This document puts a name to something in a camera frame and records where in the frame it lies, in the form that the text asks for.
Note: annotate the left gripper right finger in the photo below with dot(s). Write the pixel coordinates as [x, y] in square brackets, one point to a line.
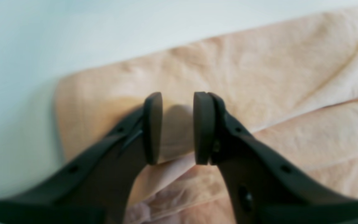
[264, 187]

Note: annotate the peach T-shirt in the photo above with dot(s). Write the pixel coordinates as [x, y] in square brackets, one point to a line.
[293, 85]

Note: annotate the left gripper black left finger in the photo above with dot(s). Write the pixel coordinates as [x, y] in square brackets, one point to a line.
[95, 186]

